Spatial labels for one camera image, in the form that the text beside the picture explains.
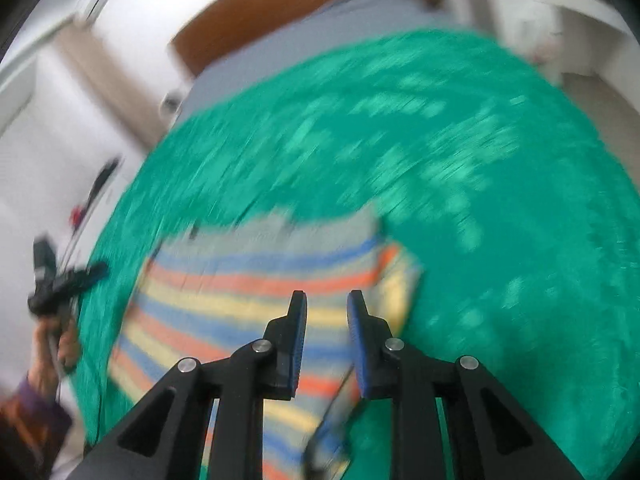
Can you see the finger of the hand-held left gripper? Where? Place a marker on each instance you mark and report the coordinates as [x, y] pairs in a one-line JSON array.
[[85, 275]]

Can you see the striped knit sweater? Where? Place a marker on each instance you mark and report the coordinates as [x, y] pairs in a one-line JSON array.
[[240, 280]]

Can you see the green blanket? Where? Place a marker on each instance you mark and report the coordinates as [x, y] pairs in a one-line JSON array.
[[475, 185]]

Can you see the grey bed sheet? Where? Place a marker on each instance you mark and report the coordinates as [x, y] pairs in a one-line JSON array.
[[310, 45]]

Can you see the brown wooden headboard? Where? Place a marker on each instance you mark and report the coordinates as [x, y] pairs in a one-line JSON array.
[[280, 5]]

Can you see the person's left hand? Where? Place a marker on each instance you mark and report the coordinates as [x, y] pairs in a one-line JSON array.
[[62, 350]]

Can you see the beige curtain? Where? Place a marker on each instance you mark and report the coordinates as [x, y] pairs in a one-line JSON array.
[[120, 95]]

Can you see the small round white device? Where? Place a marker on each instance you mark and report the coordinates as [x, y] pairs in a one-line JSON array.
[[171, 102]]

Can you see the person's left forearm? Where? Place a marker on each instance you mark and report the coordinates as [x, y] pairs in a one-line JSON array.
[[30, 425]]

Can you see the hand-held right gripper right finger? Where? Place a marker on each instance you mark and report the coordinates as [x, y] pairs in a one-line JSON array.
[[357, 345]]

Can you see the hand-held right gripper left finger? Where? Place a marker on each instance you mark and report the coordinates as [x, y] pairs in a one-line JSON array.
[[295, 345]]

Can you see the black and red wall items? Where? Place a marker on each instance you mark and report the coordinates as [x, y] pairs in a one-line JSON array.
[[97, 185]]

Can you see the white shelf unit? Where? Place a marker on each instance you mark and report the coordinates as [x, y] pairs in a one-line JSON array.
[[540, 15]]

